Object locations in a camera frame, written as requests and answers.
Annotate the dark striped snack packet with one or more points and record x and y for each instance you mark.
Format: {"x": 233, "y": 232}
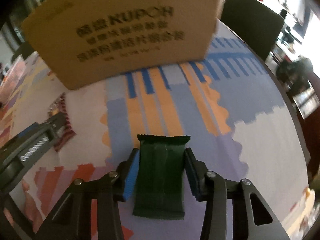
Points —
{"x": 63, "y": 110}

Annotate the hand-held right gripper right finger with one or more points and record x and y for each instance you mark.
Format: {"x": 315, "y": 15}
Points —
{"x": 192, "y": 180}

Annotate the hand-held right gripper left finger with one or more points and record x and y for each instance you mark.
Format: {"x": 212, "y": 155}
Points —
{"x": 131, "y": 177}

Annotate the brown cardboard box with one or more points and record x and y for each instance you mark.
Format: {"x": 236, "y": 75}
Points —
{"x": 125, "y": 30}

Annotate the dark chair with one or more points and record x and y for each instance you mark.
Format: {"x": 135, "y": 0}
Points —
{"x": 252, "y": 22}

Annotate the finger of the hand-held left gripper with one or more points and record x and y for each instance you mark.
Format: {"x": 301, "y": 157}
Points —
{"x": 56, "y": 125}

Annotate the dark bag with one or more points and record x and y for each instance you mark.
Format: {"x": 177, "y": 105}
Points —
{"x": 295, "y": 76}

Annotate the dark green snack packet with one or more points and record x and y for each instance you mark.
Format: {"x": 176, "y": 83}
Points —
{"x": 161, "y": 177}

